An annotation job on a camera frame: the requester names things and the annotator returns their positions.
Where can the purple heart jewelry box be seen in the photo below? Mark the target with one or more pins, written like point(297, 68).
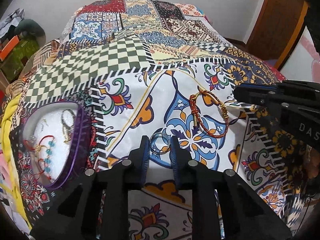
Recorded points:
point(57, 136)

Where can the striped brown blanket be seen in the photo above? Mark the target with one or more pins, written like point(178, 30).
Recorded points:
point(43, 57)

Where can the silver ring bangle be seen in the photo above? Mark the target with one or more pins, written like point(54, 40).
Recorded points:
point(159, 143)

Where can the wooden wardrobe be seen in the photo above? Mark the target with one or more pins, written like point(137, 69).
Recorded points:
point(277, 30)

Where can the pile of grey clothes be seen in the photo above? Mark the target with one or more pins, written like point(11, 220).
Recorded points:
point(16, 24)

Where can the orange shoe box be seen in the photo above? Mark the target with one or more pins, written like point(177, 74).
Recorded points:
point(9, 47)

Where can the green patterned covered stand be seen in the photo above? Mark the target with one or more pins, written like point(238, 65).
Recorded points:
point(16, 60)

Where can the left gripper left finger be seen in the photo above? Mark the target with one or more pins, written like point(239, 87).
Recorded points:
point(74, 214)

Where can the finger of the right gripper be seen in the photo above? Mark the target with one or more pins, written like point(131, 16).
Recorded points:
point(283, 86)
point(273, 100)

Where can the yellow cloth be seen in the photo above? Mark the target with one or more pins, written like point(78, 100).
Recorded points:
point(13, 190)

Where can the colourful patchwork bedspread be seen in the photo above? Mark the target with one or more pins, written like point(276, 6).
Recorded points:
point(144, 66)

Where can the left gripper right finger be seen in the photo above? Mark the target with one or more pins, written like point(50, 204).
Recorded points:
point(223, 202)

